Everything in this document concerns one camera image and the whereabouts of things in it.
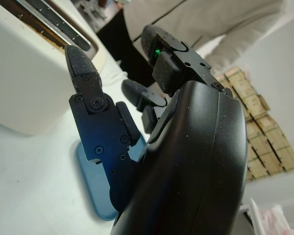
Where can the white plastic bag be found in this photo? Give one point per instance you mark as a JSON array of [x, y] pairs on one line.
[[279, 220]]

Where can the person with black trousers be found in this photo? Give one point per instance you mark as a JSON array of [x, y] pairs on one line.
[[198, 19]]

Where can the stacked wooden crates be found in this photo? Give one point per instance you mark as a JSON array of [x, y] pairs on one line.
[[267, 137]]

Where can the cream two-slot toaster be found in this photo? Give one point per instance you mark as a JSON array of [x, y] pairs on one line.
[[19, 73]]

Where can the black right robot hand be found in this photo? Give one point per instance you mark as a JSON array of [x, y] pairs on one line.
[[191, 151]]

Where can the blue plastic tray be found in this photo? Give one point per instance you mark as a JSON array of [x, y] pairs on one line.
[[93, 186]]

